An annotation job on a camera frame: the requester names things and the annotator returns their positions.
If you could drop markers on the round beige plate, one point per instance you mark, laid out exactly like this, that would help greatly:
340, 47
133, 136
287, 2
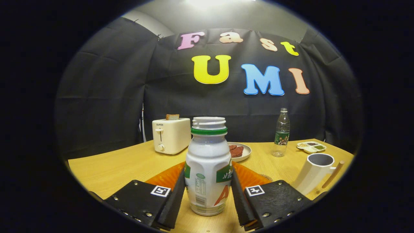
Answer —
247, 150

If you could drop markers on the white divided dish with beans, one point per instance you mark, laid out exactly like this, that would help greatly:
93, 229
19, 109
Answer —
310, 149

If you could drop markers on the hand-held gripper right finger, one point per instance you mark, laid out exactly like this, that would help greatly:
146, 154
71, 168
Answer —
241, 207

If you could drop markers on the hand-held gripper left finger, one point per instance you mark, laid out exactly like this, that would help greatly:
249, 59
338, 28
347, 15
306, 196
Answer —
169, 207

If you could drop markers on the cream toaster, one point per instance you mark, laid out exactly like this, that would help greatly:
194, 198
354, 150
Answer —
173, 136

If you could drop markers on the red meat slices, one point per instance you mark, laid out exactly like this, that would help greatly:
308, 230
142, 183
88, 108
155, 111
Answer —
236, 151

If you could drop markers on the bread slice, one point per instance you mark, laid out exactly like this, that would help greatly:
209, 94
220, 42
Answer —
172, 117

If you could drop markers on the white juice bottle green label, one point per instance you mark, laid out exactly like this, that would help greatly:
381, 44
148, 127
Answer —
207, 168

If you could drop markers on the round cork coaster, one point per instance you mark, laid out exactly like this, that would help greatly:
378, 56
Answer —
266, 177

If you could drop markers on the clear plastic water bottle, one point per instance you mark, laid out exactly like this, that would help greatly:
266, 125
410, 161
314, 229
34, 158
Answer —
281, 136

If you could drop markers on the wooden table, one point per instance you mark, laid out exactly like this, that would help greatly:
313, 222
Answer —
129, 168

